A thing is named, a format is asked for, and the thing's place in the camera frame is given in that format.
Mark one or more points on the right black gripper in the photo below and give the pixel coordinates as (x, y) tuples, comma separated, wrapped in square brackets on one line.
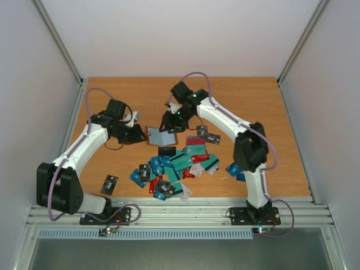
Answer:
[(171, 122)]

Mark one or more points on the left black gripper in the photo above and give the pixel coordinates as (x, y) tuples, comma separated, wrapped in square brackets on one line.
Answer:
[(136, 137)]

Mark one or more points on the brown leather card holder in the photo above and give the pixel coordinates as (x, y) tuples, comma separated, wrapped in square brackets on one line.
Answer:
[(157, 138)]

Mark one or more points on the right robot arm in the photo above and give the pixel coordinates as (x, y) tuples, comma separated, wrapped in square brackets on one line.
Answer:
[(250, 146)]

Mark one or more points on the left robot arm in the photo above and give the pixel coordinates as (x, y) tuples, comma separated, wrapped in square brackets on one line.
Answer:
[(58, 185)]

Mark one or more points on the dark red card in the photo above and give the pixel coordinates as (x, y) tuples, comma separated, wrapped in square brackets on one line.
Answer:
[(193, 140)]

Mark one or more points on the black card top upper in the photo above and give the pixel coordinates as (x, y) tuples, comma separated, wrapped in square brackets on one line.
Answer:
[(202, 131)]

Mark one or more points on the black plain card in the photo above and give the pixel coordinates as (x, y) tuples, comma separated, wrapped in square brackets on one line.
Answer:
[(167, 151)]

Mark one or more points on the teal card pile bottom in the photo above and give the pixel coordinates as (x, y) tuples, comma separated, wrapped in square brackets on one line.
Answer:
[(183, 165)]

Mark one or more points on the black vip card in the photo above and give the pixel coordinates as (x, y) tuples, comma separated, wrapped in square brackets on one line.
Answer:
[(165, 188), (109, 185), (144, 172), (212, 138)]

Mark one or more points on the black VIP card top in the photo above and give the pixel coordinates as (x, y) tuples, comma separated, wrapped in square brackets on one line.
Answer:
[(212, 138)]

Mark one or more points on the red gold VIP card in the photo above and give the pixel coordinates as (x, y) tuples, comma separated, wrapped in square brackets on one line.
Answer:
[(200, 158)]

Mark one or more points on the blue card left edge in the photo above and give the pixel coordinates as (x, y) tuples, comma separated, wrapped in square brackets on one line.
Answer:
[(135, 177)]

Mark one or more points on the blue card pile centre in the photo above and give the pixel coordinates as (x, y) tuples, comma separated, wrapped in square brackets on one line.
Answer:
[(156, 165)]

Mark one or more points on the black VIP card far left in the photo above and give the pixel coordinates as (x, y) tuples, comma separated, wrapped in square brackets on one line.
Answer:
[(109, 185)]

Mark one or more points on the black VIP card bottom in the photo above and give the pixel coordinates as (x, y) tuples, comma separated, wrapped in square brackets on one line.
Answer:
[(165, 188)]

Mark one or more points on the blue card right upper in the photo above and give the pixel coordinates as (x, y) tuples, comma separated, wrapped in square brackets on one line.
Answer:
[(233, 170)]

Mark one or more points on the blue card far right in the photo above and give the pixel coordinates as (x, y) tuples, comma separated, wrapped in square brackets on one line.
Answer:
[(241, 177)]

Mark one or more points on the left controller board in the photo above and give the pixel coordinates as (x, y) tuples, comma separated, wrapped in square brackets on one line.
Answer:
[(106, 231)]

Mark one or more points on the controller board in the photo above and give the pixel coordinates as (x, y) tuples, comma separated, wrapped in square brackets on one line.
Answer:
[(106, 231), (262, 230)]

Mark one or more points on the right controller board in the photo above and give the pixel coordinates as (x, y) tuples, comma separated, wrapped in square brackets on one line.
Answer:
[(262, 230)]

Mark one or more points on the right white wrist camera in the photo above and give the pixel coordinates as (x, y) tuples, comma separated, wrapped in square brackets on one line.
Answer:
[(172, 107)]

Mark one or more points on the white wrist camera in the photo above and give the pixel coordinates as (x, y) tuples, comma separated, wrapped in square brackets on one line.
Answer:
[(131, 118), (172, 107)]

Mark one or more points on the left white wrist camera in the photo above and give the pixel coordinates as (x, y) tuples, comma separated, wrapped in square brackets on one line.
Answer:
[(131, 118)]

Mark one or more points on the aluminium frame rails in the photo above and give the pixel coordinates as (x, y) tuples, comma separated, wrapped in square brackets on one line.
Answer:
[(211, 212)]

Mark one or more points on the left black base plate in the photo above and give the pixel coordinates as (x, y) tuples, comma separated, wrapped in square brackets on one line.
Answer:
[(108, 216)]

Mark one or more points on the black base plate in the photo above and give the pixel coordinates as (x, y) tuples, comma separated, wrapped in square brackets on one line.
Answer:
[(108, 216), (242, 216)]

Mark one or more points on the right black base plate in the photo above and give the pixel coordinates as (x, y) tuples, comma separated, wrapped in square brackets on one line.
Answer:
[(242, 216)]

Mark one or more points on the grey slotted cable duct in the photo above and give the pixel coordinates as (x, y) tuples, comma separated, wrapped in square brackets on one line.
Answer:
[(147, 234)]

